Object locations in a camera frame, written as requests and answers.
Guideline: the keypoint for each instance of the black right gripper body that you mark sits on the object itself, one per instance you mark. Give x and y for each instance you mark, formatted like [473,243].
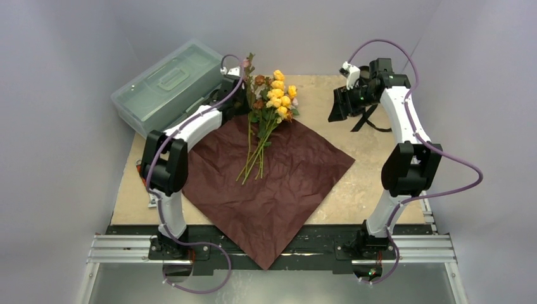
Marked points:
[341,102]

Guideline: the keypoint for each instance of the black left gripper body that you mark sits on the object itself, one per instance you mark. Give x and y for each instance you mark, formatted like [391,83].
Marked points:
[241,103]

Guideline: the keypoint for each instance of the black ribbon with gold lettering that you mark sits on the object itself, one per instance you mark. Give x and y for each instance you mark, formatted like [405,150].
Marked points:
[365,119]

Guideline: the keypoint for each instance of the dark pink rose stem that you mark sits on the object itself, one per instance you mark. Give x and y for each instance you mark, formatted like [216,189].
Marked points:
[248,83]

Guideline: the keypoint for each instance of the yellow rose stem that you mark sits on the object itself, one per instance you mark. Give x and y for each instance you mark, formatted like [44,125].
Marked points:
[279,100]

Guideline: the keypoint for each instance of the flower bouquet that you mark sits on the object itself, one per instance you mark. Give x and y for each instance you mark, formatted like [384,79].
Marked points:
[262,215]

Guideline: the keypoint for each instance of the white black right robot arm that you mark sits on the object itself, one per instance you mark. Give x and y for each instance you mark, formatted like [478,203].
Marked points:
[412,164]

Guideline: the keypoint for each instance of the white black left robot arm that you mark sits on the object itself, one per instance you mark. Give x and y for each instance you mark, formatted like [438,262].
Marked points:
[165,160]

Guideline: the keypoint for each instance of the translucent green plastic toolbox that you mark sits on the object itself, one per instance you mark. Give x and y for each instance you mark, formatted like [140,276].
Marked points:
[170,90]

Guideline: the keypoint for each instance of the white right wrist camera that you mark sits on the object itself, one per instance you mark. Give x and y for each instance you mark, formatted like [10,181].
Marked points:
[351,73]

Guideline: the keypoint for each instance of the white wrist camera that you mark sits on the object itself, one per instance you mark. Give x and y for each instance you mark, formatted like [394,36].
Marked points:
[234,72]
[351,73]

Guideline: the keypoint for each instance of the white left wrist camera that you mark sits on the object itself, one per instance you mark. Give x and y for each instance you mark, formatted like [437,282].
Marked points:
[234,72]

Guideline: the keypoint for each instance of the red-handled adjustable wrench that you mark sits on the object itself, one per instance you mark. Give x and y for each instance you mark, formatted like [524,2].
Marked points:
[152,198]

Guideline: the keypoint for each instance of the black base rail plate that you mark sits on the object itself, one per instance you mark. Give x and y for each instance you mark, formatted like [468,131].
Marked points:
[239,259]

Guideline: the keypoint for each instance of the aluminium front frame rail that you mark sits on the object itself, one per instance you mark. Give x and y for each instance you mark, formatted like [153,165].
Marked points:
[407,249]

